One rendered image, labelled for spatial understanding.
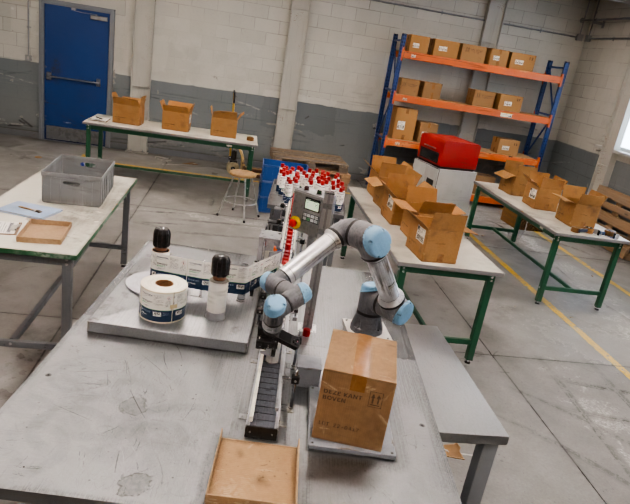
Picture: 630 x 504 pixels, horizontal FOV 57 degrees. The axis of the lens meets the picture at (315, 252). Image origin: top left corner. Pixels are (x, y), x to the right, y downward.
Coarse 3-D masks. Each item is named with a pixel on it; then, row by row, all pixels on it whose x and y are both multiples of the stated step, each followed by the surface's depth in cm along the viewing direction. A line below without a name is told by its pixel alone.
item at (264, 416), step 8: (280, 352) 242; (264, 360) 234; (280, 360) 236; (264, 368) 228; (272, 368) 229; (264, 376) 223; (272, 376) 223; (264, 384) 217; (272, 384) 218; (264, 392) 212; (272, 392) 213; (256, 400) 207; (264, 400) 208; (272, 400) 209; (256, 408) 202; (264, 408) 203; (272, 408) 204; (256, 416) 198; (264, 416) 199; (272, 416) 200; (256, 424) 194; (264, 424) 195; (272, 424) 195
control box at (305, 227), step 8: (296, 192) 262; (304, 192) 261; (312, 192) 261; (296, 200) 263; (304, 200) 261; (320, 200) 256; (296, 208) 264; (320, 208) 257; (296, 216) 265; (320, 216) 257; (296, 224) 266; (304, 224) 263; (312, 224) 261; (304, 232) 264; (312, 232) 261
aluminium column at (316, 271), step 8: (328, 192) 256; (328, 200) 256; (328, 216) 257; (320, 224) 258; (328, 224) 258; (320, 264) 265; (312, 272) 266; (320, 272) 266; (312, 280) 267; (312, 288) 269; (312, 296) 271; (312, 304) 271; (304, 312) 277; (312, 312) 273; (304, 320) 274; (312, 320) 274
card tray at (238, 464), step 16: (224, 448) 187; (240, 448) 189; (256, 448) 190; (272, 448) 191; (288, 448) 192; (224, 464) 180; (240, 464) 181; (256, 464) 183; (272, 464) 184; (288, 464) 185; (224, 480) 174; (240, 480) 175; (256, 480) 176; (272, 480) 177; (288, 480) 178; (208, 496) 163; (224, 496) 163; (240, 496) 169; (256, 496) 170; (272, 496) 171; (288, 496) 172
